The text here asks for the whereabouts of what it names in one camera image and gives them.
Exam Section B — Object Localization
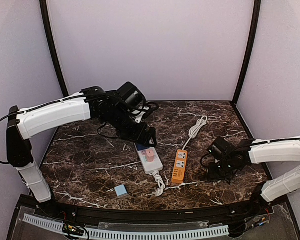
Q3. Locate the pink plug adapter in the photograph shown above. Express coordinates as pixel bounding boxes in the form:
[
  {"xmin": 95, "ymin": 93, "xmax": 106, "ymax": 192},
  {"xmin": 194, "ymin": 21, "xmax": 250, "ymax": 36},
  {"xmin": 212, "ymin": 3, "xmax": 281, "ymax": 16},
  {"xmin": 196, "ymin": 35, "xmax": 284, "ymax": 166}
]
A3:
[{"xmin": 145, "ymin": 148, "xmax": 155, "ymax": 163}]

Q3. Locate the blue cube socket adapter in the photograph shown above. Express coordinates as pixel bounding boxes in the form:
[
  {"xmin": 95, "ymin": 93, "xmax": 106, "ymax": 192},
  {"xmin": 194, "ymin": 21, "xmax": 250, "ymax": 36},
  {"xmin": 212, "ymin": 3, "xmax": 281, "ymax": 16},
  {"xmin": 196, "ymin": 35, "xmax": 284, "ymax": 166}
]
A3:
[{"xmin": 135, "ymin": 143, "xmax": 148, "ymax": 151}]

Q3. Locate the white multicolour power strip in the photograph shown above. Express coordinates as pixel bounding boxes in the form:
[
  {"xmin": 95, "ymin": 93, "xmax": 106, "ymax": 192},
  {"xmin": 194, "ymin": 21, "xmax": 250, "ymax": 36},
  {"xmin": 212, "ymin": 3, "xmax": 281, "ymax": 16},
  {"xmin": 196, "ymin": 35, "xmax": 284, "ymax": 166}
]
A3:
[{"xmin": 134, "ymin": 144, "xmax": 163, "ymax": 175}]

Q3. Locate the orange power strip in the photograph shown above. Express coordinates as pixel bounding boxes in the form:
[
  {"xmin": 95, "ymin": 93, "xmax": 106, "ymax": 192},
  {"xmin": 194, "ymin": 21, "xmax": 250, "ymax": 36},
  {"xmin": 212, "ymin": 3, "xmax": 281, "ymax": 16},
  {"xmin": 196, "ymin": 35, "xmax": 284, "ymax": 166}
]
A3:
[{"xmin": 171, "ymin": 149, "xmax": 188, "ymax": 184}]

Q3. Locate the white orange strip cable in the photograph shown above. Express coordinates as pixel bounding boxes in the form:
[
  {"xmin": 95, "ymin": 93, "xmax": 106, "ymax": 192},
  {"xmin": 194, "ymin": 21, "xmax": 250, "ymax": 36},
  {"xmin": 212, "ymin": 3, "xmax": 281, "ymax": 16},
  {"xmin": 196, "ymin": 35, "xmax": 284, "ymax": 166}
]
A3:
[{"xmin": 182, "ymin": 115, "xmax": 209, "ymax": 151}]

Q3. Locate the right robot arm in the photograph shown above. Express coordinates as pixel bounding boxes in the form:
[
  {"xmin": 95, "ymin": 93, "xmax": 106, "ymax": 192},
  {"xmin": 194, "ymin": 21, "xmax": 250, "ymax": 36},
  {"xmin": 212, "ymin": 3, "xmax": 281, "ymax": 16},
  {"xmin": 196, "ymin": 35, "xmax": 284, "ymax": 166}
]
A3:
[{"xmin": 207, "ymin": 136, "xmax": 300, "ymax": 205}]

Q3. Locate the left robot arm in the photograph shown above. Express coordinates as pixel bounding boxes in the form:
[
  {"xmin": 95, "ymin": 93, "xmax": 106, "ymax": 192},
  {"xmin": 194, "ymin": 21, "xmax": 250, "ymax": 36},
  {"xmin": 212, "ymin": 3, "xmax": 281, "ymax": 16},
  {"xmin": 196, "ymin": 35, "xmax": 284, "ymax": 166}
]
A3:
[{"xmin": 0, "ymin": 82, "xmax": 158, "ymax": 204}]

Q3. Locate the light blue plug adapter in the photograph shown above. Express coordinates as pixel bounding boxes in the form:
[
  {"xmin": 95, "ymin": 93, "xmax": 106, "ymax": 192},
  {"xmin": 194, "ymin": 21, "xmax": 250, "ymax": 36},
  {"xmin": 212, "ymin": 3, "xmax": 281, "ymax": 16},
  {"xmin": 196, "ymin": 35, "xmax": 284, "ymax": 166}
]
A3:
[{"xmin": 114, "ymin": 184, "xmax": 128, "ymax": 198}]

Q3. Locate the white power strip cable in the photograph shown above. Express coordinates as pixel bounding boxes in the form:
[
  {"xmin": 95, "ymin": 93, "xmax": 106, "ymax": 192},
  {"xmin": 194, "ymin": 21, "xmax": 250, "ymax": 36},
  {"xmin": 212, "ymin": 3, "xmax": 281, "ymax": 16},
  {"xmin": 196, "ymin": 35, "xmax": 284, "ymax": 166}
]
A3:
[{"xmin": 152, "ymin": 169, "xmax": 167, "ymax": 197}]

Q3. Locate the light blue slotted cable duct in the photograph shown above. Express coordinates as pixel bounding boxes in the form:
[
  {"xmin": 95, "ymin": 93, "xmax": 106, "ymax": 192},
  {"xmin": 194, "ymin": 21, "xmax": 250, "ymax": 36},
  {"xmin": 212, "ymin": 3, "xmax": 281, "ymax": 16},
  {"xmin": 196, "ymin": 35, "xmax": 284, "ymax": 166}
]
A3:
[{"xmin": 22, "ymin": 213, "xmax": 230, "ymax": 240}]

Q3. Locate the left black frame post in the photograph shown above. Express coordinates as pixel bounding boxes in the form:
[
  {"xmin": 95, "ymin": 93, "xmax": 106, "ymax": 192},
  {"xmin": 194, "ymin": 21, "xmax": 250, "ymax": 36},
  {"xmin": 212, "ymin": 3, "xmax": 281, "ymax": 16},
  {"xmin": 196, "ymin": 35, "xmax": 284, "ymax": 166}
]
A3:
[{"xmin": 39, "ymin": 0, "xmax": 69, "ymax": 97}]

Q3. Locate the black frame post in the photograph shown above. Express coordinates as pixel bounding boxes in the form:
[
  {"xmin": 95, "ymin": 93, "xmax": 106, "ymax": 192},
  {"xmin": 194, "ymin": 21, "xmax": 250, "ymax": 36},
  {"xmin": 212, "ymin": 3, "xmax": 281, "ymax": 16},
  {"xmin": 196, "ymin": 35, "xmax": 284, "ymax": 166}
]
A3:
[
  {"xmin": 39, "ymin": 0, "xmax": 69, "ymax": 97},
  {"xmin": 231, "ymin": 0, "xmax": 262, "ymax": 106}
]

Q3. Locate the right black frame post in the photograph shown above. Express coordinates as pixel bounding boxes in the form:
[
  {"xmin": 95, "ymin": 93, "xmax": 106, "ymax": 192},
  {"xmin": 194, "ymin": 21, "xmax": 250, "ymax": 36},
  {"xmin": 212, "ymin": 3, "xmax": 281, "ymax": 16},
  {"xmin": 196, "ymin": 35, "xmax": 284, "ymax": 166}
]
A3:
[{"xmin": 231, "ymin": 0, "xmax": 262, "ymax": 106}]

